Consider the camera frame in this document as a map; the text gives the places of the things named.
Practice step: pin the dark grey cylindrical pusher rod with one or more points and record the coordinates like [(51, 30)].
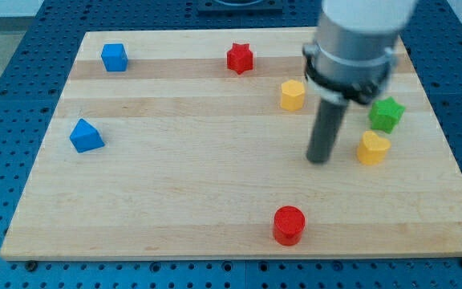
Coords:
[(325, 130)]

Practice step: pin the yellow heart block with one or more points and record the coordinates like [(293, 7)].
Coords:
[(372, 148)]

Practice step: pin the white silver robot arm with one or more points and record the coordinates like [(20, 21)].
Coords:
[(350, 58)]

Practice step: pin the green star block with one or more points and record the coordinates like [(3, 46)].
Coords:
[(386, 114)]

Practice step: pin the red star block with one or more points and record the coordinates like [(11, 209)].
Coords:
[(239, 58)]

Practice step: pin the yellow hexagon block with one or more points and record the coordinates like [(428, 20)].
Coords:
[(292, 95)]

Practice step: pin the red cylinder block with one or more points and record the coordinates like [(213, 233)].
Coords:
[(289, 224)]

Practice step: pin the light wooden board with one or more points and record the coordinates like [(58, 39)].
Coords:
[(197, 160)]

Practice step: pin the blue cube block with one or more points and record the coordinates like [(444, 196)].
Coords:
[(114, 57)]

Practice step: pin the blue triangular prism block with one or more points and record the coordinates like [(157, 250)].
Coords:
[(85, 137)]

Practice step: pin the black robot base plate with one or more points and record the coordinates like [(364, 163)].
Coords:
[(238, 6)]

